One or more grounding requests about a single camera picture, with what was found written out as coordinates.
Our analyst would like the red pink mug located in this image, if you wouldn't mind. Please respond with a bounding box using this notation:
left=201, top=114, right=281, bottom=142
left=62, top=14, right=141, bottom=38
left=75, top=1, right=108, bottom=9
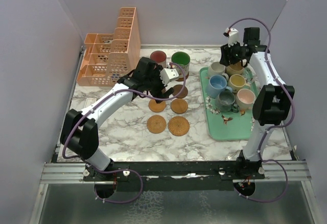
left=150, top=51, right=167, bottom=68

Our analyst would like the light blue mug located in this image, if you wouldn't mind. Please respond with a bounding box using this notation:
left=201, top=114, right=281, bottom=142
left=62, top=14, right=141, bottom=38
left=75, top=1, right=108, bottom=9
left=205, top=75, right=233, bottom=98

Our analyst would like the grey mug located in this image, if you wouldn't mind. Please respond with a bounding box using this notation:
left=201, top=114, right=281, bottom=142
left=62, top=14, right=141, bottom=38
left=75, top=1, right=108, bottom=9
left=215, top=91, right=235, bottom=112

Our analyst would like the peach mesh file organizer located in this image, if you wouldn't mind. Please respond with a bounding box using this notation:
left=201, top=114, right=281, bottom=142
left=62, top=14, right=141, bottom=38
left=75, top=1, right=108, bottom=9
left=77, top=7, right=141, bottom=87

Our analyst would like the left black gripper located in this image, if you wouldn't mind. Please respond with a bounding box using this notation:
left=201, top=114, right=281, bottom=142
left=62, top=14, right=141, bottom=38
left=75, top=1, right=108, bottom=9
left=144, top=66, right=174, bottom=103

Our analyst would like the purple cable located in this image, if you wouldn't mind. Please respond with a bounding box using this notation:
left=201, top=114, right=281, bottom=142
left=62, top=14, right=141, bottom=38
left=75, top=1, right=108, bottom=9
left=62, top=62, right=187, bottom=205
left=227, top=17, right=297, bottom=203

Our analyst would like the beige speckled mug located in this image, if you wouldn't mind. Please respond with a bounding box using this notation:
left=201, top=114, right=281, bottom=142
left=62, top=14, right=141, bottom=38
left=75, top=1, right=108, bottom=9
left=226, top=64, right=244, bottom=76

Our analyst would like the light wooden front coaster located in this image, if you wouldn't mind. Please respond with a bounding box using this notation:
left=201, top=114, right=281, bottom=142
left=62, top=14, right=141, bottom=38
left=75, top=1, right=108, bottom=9
left=171, top=98, right=188, bottom=114

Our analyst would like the white cream mug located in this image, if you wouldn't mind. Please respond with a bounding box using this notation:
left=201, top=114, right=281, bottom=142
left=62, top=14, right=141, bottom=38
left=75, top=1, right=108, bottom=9
left=208, top=62, right=229, bottom=81

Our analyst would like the yellow mug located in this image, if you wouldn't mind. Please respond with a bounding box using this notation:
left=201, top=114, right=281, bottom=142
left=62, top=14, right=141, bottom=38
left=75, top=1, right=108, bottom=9
left=228, top=74, right=251, bottom=93

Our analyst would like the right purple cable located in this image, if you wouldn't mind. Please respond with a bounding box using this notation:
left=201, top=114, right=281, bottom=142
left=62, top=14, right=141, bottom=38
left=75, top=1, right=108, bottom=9
left=227, top=17, right=297, bottom=203

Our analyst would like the mint green tray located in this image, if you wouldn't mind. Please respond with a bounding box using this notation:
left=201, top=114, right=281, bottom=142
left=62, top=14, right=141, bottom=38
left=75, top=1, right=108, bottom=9
left=199, top=67, right=254, bottom=141

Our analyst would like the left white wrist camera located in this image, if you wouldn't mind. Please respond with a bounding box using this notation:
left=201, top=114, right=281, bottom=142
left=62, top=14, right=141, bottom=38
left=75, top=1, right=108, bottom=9
left=159, top=68, right=179, bottom=87

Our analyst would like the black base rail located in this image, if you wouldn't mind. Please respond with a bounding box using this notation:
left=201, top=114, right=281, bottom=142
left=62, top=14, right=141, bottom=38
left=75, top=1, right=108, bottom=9
left=83, top=156, right=265, bottom=192

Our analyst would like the small silver card box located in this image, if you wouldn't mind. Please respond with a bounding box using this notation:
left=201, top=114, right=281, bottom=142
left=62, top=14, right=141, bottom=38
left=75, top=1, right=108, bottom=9
left=84, top=98, right=97, bottom=107

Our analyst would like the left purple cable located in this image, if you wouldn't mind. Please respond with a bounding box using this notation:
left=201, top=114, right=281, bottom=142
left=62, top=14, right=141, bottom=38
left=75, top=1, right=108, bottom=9
left=62, top=62, right=187, bottom=205

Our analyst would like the light wooden coaster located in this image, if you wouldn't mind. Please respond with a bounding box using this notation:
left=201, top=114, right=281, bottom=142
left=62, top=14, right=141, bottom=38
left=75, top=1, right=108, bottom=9
left=171, top=98, right=188, bottom=114
left=148, top=99, right=166, bottom=113

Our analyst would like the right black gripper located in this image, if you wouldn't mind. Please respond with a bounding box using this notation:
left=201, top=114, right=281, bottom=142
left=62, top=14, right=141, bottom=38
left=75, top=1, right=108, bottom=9
left=219, top=40, right=245, bottom=67

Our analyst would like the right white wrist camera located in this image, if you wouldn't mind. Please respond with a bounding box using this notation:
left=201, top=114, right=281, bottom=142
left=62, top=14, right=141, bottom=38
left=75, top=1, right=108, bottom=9
left=223, top=28, right=239, bottom=47

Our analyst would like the woven rattan coaster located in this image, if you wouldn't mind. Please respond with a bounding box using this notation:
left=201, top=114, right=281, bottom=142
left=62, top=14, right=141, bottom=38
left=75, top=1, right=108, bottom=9
left=147, top=115, right=167, bottom=134
left=168, top=116, right=190, bottom=136

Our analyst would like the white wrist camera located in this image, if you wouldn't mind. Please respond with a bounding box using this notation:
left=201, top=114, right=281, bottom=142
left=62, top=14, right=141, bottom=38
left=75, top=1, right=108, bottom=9
left=159, top=68, right=179, bottom=87
left=223, top=28, right=239, bottom=47

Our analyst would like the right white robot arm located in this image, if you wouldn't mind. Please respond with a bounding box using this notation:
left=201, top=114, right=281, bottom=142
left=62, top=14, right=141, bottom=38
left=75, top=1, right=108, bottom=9
left=220, top=27, right=295, bottom=179

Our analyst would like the green mug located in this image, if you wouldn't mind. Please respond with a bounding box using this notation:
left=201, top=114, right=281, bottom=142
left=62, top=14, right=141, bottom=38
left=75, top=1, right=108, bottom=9
left=171, top=52, right=191, bottom=78

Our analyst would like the dark walnut coaster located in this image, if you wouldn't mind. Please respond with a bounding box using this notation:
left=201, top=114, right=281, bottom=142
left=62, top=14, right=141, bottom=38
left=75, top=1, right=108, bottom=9
left=173, top=85, right=188, bottom=98

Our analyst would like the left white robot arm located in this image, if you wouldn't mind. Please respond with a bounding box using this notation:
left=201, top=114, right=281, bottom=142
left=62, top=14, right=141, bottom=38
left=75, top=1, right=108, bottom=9
left=60, top=57, right=179, bottom=181

